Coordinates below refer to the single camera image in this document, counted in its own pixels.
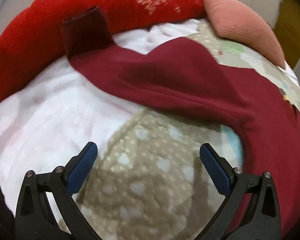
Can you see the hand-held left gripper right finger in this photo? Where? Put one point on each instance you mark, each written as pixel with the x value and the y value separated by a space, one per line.
pixel 216 173

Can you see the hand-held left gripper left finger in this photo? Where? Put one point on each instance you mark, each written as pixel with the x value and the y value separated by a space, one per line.
pixel 81 170

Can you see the dark red sweater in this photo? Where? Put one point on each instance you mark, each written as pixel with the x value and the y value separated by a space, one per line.
pixel 190 80

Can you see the white fleece blanket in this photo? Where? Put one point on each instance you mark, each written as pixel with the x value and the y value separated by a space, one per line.
pixel 40 117

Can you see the pink ribbed pillow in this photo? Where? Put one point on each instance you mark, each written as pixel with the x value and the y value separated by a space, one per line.
pixel 240 22

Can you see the red patterned blanket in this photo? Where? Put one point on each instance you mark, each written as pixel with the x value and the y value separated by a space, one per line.
pixel 40 22

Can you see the yellow wooden door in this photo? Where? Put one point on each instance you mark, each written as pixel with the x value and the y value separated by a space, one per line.
pixel 292 25

